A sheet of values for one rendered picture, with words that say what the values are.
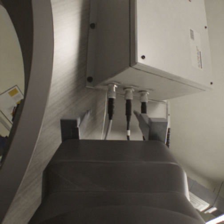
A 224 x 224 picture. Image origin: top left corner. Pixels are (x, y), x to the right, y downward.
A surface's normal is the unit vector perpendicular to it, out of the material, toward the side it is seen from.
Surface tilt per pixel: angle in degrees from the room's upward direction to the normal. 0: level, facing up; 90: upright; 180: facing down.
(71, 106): 90
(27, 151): 90
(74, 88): 90
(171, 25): 90
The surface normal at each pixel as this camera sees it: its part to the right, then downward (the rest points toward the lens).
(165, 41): 0.52, -0.11
